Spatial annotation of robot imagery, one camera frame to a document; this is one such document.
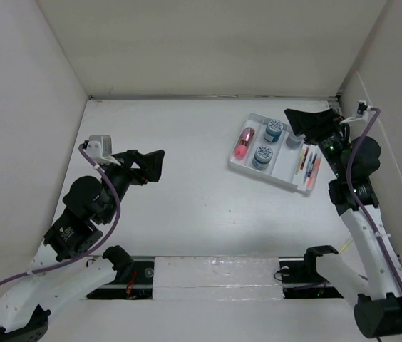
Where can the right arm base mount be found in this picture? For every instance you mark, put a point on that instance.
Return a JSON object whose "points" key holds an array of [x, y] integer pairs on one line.
{"points": [[298, 283]]}

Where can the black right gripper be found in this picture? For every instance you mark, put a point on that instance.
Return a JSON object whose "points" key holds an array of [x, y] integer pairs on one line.
{"points": [[314, 125]]}

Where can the pink capped tube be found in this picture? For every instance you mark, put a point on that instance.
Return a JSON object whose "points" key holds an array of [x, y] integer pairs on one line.
{"points": [[243, 143]]}

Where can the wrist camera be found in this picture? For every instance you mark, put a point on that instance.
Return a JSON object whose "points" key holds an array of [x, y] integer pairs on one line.
{"points": [[98, 148], [363, 110]]}

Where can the grey clear small jar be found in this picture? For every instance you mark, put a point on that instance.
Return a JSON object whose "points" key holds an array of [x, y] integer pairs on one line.
{"points": [[293, 141]]}

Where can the blue patterned lid jar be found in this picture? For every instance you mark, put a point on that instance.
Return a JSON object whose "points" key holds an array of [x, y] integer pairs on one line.
{"points": [[262, 157]]}

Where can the black red pen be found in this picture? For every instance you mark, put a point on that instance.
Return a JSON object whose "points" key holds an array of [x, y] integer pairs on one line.
{"points": [[306, 156]]}

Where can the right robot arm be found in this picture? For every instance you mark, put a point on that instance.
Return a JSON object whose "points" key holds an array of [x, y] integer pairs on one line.
{"points": [[376, 297]]}

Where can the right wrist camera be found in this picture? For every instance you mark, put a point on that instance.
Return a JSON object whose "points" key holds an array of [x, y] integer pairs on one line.
{"points": [[363, 110]]}

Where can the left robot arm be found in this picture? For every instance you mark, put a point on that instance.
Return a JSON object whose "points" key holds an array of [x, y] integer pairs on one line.
{"points": [[92, 212]]}

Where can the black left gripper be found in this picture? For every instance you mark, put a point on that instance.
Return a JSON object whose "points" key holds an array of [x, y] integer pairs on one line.
{"points": [[150, 163]]}

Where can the clear blue pen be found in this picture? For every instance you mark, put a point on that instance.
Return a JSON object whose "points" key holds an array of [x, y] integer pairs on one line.
{"points": [[310, 168]]}

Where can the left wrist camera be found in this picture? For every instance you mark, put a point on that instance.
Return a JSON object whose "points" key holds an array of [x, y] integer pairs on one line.
{"points": [[98, 148]]}

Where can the white divided tray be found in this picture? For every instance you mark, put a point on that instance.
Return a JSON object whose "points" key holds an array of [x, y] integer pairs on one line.
{"points": [[283, 163]]}

